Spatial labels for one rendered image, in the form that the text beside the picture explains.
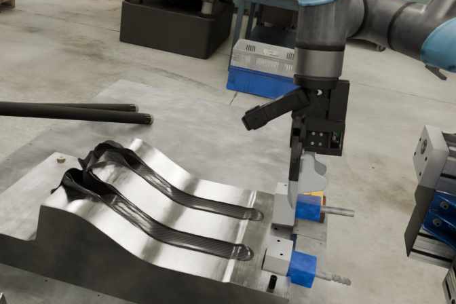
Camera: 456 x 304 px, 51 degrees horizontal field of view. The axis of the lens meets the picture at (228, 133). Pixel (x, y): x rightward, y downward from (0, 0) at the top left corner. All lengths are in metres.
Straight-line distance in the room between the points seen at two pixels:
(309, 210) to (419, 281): 1.64
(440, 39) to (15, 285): 0.70
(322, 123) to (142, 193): 0.31
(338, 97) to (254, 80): 3.26
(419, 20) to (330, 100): 0.17
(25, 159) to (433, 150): 0.86
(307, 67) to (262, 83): 3.27
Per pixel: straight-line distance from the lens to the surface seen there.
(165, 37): 4.81
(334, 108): 0.74
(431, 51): 0.70
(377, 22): 0.76
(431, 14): 0.72
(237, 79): 4.00
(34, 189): 0.90
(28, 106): 1.11
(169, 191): 0.86
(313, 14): 0.71
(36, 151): 1.15
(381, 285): 2.28
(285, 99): 0.74
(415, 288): 2.35
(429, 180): 1.07
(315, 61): 0.71
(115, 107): 1.30
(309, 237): 0.98
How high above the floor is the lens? 1.35
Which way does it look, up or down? 25 degrees down
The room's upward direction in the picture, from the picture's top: 10 degrees clockwise
